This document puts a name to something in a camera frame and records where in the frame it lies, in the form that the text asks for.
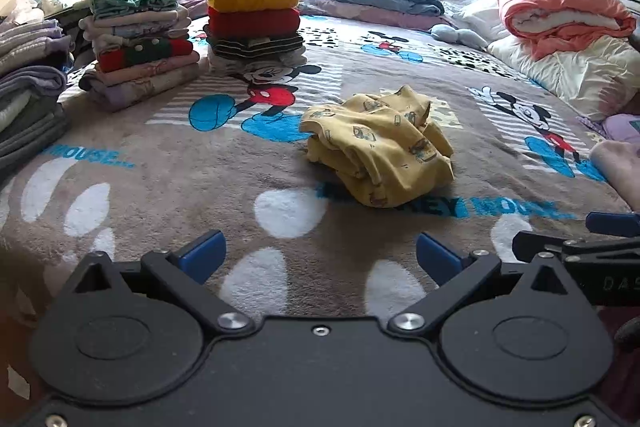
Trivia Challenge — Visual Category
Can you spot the salmon pink quilt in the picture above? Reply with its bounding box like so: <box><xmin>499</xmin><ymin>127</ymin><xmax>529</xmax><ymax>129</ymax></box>
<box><xmin>495</xmin><ymin>0</ymin><xmax>639</xmax><ymax>60</ymax></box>

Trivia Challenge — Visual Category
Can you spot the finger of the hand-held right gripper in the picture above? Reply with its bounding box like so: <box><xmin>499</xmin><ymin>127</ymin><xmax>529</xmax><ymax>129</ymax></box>
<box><xmin>512</xmin><ymin>231</ymin><xmax>640</xmax><ymax>265</ymax></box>
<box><xmin>586</xmin><ymin>211</ymin><xmax>640</xmax><ymax>239</ymax></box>

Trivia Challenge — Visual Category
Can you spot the red knit sweater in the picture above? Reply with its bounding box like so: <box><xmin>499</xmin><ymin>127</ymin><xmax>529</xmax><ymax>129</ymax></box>
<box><xmin>207</xmin><ymin>5</ymin><xmax>301</xmax><ymax>39</ymax></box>

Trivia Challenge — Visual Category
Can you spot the pile of grey folded clothes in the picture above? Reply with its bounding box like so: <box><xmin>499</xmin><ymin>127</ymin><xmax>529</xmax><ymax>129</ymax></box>
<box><xmin>0</xmin><ymin>19</ymin><xmax>76</xmax><ymax>180</ymax></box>

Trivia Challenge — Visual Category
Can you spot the yellow printed garment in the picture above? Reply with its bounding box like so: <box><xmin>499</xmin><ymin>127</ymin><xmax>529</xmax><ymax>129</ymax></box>
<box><xmin>299</xmin><ymin>85</ymin><xmax>456</xmax><ymax>209</ymax></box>

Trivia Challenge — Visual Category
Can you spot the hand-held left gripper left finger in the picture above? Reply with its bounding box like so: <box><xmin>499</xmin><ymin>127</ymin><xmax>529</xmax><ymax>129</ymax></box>
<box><xmin>73</xmin><ymin>229</ymin><xmax>256</xmax><ymax>339</ymax></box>

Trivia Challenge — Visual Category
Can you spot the stack of pastel folded clothes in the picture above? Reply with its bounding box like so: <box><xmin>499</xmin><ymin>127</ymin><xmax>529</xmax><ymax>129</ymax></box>
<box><xmin>78</xmin><ymin>0</ymin><xmax>202</xmax><ymax>112</ymax></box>

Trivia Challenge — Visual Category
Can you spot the dark striped folded garment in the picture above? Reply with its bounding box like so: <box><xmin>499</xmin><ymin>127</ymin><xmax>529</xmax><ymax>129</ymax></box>
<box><xmin>207</xmin><ymin>32</ymin><xmax>306</xmax><ymax>58</ymax></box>

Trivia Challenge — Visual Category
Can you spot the white pillow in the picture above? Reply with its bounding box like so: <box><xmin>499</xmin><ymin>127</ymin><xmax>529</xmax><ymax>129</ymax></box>
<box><xmin>442</xmin><ymin>0</ymin><xmax>522</xmax><ymax>46</ymax></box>

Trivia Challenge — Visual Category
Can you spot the purple pillow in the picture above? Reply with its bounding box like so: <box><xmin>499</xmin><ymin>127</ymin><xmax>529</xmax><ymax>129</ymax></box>
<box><xmin>576</xmin><ymin>112</ymin><xmax>640</xmax><ymax>148</ymax></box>

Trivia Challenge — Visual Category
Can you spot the white plastic bag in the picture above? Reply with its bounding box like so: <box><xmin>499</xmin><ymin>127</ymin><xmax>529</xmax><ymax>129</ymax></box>
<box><xmin>0</xmin><ymin>0</ymin><xmax>47</xmax><ymax>26</ymax></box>

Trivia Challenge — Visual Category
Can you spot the cartoon printed blanket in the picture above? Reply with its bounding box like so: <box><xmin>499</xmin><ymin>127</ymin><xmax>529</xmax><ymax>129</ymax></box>
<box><xmin>0</xmin><ymin>13</ymin><xmax>640</xmax><ymax>358</ymax></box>

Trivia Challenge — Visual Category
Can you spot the beige folded blanket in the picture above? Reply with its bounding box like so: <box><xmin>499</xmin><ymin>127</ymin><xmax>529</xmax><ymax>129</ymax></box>
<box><xmin>590</xmin><ymin>139</ymin><xmax>640</xmax><ymax>209</ymax></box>

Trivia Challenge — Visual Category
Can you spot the mauve folded quilt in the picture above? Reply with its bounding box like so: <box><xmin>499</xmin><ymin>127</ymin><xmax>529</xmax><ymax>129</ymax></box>
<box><xmin>299</xmin><ymin>0</ymin><xmax>443</xmax><ymax>34</ymax></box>

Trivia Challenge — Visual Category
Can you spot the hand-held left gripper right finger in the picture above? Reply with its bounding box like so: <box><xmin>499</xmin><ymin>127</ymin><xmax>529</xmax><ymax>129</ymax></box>
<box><xmin>388</xmin><ymin>231</ymin><xmax>572</xmax><ymax>338</ymax></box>

